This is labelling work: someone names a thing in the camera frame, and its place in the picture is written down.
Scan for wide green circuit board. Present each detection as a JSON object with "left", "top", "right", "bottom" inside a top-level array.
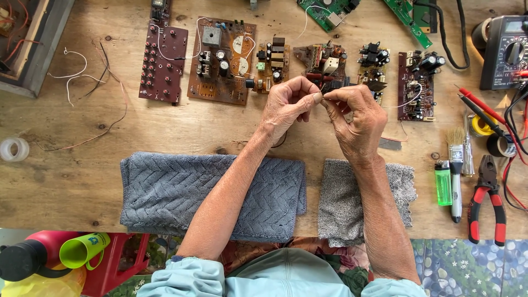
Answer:
[{"left": 296, "top": 0, "right": 362, "bottom": 33}]

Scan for white marker pen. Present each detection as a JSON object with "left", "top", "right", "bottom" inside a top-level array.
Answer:
[{"left": 450, "top": 163, "right": 463, "bottom": 224}]

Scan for white wire on green board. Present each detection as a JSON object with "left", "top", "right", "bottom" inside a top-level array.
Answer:
[{"left": 296, "top": 4, "right": 331, "bottom": 40}]

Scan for person's left hand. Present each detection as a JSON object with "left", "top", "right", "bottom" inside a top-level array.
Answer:
[{"left": 259, "top": 76, "right": 323, "bottom": 148}]

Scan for short red wire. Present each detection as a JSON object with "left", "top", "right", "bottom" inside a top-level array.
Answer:
[{"left": 381, "top": 121, "right": 409, "bottom": 143}]

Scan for loose white wire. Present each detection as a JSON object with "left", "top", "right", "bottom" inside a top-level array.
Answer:
[{"left": 47, "top": 47, "right": 106, "bottom": 107}]

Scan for yellow solder wire spool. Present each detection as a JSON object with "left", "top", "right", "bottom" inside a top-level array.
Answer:
[{"left": 469, "top": 113, "right": 498, "bottom": 137}]

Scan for long narrow green circuit board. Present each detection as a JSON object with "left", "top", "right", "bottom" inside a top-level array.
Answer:
[{"left": 383, "top": 0, "right": 433, "bottom": 50}]

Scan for black multimeter lead cable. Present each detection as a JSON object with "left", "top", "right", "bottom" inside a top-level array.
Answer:
[{"left": 503, "top": 80, "right": 528, "bottom": 156}]

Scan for small brown power circuit board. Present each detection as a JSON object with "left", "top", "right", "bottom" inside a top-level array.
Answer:
[{"left": 253, "top": 37, "right": 291, "bottom": 94}]

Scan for red multimeter probe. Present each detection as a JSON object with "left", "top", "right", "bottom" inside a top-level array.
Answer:
[{"left": 454, "top": 84, "right": 512, "bottom": 126}]

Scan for irregular brown circuit board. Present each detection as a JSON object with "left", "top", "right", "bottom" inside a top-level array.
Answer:
[{"left": 292, "top": 40, "right": 351, "bottom": 94}]

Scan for green lighter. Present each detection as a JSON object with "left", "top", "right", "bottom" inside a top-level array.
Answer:
[{"left": 434, "top": 159, "right": 453, "bottom": 207}]

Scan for small grey metal plate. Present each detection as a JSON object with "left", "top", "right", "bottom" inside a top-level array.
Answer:
[{"left": 378, "top": 138, "right": 403, "bottom": 152}]

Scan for red plastic stool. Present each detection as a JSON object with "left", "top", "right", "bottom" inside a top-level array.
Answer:
[{"left": 82, "top": 232, "right": 152, "bottom": 297}]

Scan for dark red capacitor circuit board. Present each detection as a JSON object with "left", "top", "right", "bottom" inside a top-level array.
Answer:
[{"left": 397, "top": 50, "right": 446, "bottom": 123}]

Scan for black tape roll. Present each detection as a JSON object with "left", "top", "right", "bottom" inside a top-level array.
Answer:
[{"left": 471, "top": 17, "right": 494, "bottom": 59}]

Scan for large brown circuit board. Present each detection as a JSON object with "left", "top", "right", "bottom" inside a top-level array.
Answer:
[{"left": 187, "top": 16, "right": 257, "bottom": 106}]

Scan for long thin red wire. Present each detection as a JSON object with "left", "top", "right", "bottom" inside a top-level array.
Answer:
[{"left": 38, "top": 41, "right": 129, "bottom": 152}]

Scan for red black handled pliers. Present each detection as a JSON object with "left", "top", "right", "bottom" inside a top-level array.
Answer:
[{"left": 468, "top": 154, "right": 507, "bottom": 248}]

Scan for red multimeter lead cable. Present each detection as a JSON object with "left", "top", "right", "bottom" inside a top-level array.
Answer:
[{"left": 502, "top": 70, "right": 528, "bottom": 212}]

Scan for clear tester screwdriver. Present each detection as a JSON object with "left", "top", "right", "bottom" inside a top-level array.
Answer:
[{"left": 461, "top": 105, "right": 476, "bottom": 177}]

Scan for person's right hand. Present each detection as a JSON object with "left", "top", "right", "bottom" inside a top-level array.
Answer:
[{"left": 321, "top": 84, "right": 389, "bottom": 166}]

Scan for red bottle with black lid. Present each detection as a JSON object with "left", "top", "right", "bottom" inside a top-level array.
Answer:
[{"left": 0, "top": 230, "right": 85, "bottom": 283}]

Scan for yellow plastic bag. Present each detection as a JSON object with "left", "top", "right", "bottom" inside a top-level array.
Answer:
[{"left": 0, "top": 264, "right": 87, "bottom": 297}]

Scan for clear tape roll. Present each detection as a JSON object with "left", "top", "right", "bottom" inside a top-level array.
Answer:
[{"left": 0, "top": 136, "right": 31, "bottom": 163}]

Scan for black digital multimeter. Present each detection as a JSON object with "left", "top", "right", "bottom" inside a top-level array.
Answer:
[{"left": 479, "top": 15, "right": 528, "bottom": 91}]

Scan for small light grey towel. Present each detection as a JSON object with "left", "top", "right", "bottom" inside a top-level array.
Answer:
[{"left": 317, "top": 158, "right": 418, "bottom": 248}]

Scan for thick black cable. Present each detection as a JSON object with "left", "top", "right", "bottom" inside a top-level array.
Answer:
[{"left": 414, "top": 0, "right": 471, "bottom": 70}]

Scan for circuit board with black connectors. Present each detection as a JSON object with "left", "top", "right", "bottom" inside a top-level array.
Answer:
[{"left": 356, "top": 41, "right": 391, "bottom": 106}]

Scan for loose black wire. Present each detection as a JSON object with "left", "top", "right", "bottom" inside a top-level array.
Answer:
[{"left": 80, "top": 41, "right": 110, "bottom": 98}]

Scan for small black circuit board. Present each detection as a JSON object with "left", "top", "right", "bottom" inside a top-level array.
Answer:
[{"left": 150, "top": 0, "right": 172, "bottom": 25}]

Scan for black multimeter probe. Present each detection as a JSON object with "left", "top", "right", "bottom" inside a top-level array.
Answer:
[{"left": 456, "top": 93, "right": 506, "bottom": 138}]

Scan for green plastic cup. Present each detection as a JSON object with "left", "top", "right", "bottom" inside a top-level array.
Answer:
[{"left": 59, "top": 232, "right": 111, "bottom": 271}]

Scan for dark red button circuit board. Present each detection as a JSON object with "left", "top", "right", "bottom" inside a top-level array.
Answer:
[{"left": 139, "top": 23, "right": 189, "bottom": 105}]

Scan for blue-grey folded towel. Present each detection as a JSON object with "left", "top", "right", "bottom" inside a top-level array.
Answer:
[{"left": 120, "top": 151, "right": 307, "bottom": 243}]

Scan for light blue jacket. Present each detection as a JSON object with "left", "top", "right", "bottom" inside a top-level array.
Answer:
[{"left": 136, "top": 247, "right": 427, "bottom": 297}]

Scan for small green board black part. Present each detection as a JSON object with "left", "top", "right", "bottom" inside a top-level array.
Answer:
[{"left": 413, "top": 0, "right": 438, "bottom": 34}]

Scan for wooden box with electronics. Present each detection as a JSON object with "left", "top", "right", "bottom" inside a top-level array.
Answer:
[{"left": 0, "top": 0, "right": 76, "bottom": 99}]

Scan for brown tape roll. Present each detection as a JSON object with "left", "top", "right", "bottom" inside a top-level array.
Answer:
[{"left": 486, "top": 132, "right": 517, "bottom": 158}]

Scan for small paint brush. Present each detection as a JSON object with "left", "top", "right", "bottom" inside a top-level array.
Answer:
[{"left": 445, "top": 127, "right": 466, "bottom": 174}]

